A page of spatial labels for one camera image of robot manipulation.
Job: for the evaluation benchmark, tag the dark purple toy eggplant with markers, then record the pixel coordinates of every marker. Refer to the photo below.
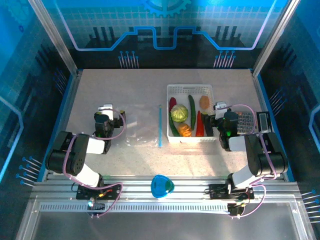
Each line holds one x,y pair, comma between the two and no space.
208,129

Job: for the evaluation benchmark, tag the bright red toy chili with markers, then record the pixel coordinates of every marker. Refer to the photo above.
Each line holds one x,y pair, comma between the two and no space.
199,125

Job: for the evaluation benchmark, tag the brown toy potato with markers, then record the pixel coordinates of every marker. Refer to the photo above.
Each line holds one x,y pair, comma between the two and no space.
204,101

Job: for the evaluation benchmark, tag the long dark green toy cucumber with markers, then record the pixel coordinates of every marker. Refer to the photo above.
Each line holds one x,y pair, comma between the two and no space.
192,110

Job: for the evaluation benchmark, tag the clear blue-zipper zip-top bag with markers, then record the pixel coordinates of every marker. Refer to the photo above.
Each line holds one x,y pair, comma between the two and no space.
145,125

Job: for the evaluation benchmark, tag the orange toy bell pepper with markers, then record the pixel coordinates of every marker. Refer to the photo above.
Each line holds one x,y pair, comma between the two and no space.
184,130

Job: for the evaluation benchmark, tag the green toy cabbage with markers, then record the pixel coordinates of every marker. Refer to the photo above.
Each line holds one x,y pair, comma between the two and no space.
179,113

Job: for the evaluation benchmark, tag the white plastic basket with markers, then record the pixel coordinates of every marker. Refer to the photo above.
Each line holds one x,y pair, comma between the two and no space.
190,88

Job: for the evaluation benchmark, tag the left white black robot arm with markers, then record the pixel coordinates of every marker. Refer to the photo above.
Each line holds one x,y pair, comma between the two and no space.
92,146

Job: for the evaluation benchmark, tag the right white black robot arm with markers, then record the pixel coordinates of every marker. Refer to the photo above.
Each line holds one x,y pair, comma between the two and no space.
262,155

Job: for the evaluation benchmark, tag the grey desk calculator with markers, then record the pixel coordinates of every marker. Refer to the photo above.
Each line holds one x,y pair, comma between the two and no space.
246,120

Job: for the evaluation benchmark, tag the curved green toy cucumber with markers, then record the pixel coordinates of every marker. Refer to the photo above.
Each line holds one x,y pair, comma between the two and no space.
172,127

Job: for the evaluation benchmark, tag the blue dome button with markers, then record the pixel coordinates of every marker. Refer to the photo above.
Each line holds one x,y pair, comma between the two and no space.
162,186

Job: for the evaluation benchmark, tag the black connector box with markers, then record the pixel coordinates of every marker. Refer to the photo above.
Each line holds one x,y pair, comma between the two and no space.
97,206
235,210

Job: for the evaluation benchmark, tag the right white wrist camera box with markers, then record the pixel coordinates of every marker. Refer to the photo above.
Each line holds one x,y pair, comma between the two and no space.
220,106

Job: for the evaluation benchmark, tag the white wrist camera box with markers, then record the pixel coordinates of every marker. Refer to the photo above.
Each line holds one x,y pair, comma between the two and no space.
220,106
105,109

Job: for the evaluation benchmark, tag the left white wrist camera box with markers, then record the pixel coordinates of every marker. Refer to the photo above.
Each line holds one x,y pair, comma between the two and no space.
105,109

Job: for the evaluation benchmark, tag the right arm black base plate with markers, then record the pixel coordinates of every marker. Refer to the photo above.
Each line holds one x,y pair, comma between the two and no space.
217,191

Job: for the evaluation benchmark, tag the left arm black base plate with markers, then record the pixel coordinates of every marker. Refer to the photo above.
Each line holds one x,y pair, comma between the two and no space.
112,193

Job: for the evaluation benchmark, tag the aluminium front rail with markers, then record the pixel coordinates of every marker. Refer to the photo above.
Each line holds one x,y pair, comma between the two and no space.
190,192

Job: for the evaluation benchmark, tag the aluminium frame post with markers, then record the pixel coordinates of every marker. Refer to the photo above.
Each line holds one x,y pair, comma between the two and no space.
52,32
275,35

